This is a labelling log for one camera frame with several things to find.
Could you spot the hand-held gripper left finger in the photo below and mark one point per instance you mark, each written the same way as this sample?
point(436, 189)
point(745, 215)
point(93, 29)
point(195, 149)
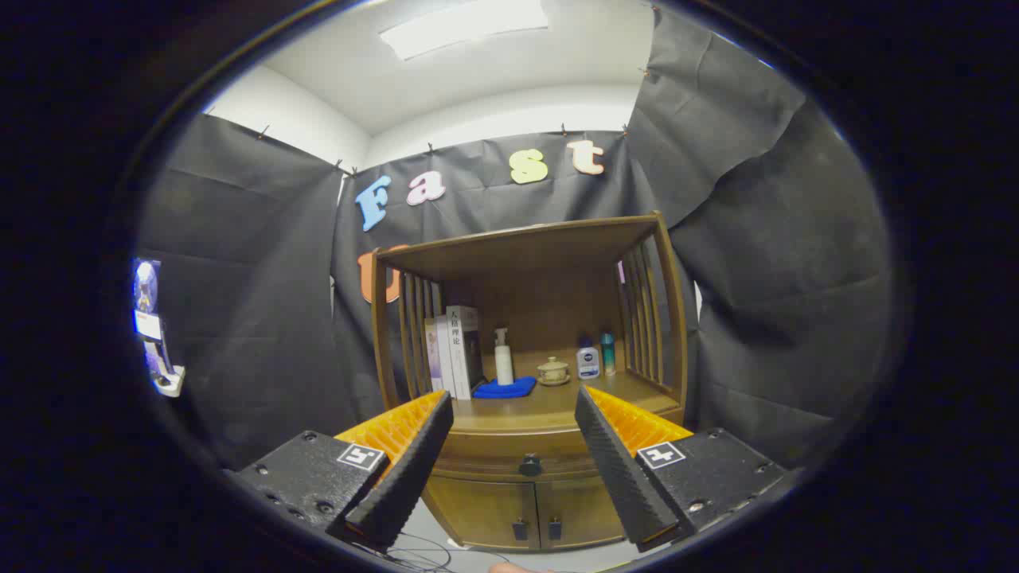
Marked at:
point(414, 469)

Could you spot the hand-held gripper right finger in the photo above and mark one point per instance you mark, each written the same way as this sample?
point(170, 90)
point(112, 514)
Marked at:
point(617, 469)

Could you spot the wooden cabinet door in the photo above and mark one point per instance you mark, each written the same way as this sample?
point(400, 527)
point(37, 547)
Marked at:
point(581, 509)
point(486, 509)

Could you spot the wooden countertop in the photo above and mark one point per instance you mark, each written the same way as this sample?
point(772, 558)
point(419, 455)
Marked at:
point(541, 402)

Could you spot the wooden cabinet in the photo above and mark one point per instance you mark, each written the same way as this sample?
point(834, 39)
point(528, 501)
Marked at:
point(517, 255)

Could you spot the white lotion bottle blue cap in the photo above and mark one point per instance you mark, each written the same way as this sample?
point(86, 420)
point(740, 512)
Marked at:
point(587, 362)

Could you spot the pale purple book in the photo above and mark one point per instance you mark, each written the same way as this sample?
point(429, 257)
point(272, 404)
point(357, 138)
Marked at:
point(432, 358)

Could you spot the plain white book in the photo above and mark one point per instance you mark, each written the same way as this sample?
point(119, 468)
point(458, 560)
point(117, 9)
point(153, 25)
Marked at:
point(444, 358)

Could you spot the slim teal bottle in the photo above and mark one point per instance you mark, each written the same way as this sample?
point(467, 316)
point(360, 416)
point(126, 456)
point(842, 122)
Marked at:
point(607, 354)

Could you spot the beige lidded tea bowl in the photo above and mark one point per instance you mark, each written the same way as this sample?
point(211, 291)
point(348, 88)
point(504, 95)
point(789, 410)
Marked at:
point(553, 370)

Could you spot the blue cloth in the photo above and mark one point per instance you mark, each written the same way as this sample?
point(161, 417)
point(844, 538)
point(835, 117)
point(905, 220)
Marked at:
point(505, 389)

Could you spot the white book with portrait cover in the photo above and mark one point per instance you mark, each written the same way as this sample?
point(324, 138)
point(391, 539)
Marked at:
point(460, 350)

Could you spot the white pump bottle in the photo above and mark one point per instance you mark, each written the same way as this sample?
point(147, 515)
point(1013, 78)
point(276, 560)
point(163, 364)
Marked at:
point(504, 366)

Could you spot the white equipment stand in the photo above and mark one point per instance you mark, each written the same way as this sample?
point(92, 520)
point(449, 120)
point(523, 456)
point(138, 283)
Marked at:
point(151, 326)

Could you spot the ceiling light panel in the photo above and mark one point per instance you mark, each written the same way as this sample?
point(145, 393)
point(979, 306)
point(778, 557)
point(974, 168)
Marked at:
point(462, 24)

